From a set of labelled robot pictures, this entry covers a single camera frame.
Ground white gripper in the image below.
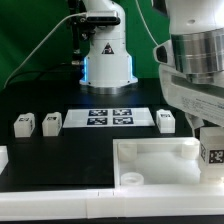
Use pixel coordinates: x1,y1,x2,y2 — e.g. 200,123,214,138
159,65,224,137

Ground white square tabletop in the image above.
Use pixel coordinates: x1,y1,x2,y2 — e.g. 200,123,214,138
113,137,224,187

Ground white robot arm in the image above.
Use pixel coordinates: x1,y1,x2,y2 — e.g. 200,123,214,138
80,0,224,129

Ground white front fence bar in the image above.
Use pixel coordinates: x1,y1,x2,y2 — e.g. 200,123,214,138
0,185,224,221

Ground white fence bar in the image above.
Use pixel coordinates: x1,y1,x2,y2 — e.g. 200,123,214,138
0,146,8,174
0,185,224,221

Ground white marker sheet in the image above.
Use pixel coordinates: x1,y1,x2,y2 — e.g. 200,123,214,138
63,108,155,128

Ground white left fence bar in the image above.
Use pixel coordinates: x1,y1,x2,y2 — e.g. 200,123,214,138
0,146,8,174

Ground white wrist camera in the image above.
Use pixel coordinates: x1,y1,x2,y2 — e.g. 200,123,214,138
153,40,175,67

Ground grey base camera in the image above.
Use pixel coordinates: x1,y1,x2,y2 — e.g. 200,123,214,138
86,10,120,26

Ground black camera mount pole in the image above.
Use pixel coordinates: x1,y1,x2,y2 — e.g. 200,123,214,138
66,0,86,66

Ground white camera cable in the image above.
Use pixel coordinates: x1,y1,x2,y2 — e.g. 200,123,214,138
3,12,88,90

